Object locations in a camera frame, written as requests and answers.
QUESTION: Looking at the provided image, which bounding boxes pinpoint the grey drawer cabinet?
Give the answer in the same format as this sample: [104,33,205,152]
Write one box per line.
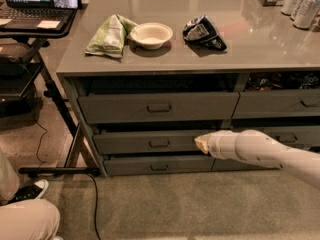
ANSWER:
[57,0,320,175]

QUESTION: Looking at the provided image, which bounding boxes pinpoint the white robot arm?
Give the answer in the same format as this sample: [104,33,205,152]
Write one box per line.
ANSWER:
[195,130,320,189]

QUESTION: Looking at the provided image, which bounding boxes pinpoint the black power cable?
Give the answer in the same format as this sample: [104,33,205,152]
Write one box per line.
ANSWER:
[34,117,102,240]

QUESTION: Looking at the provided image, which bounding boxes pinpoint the person leg beige trousers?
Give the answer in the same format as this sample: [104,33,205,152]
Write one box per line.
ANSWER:
[0,150,20,204]

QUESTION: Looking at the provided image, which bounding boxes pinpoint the black chip bag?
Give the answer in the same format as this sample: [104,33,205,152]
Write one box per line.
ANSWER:
[183,15,227,51]

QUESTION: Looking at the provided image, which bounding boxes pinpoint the black white sneaker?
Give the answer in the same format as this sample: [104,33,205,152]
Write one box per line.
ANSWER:
[9,179,49,204]

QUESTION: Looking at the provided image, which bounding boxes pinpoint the black laptop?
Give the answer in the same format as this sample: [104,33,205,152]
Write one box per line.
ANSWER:
[0,0,76,33]

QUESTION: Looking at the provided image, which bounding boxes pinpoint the person knee beige trousers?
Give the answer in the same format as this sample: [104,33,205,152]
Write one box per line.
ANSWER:
[0,199,60,240]

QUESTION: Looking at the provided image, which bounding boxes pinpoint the white sticky note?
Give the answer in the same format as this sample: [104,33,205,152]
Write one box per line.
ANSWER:
[37,20,59,29]

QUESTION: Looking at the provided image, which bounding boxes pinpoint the white bowl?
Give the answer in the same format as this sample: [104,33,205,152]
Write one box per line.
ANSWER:
[130,23,173,50]

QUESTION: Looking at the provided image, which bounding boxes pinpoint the black laptop stand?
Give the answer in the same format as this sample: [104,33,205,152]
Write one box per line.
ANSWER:
[0,8,101,178]

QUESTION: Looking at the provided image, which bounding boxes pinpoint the green chip bag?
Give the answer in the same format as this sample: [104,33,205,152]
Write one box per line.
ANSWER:
[85,14,137,59]

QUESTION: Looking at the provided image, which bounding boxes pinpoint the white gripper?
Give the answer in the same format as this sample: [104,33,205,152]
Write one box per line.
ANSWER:
[195,130,239,160]

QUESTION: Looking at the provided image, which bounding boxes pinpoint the black smartphone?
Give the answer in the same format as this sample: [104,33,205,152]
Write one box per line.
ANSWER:
[51,0,82,9]

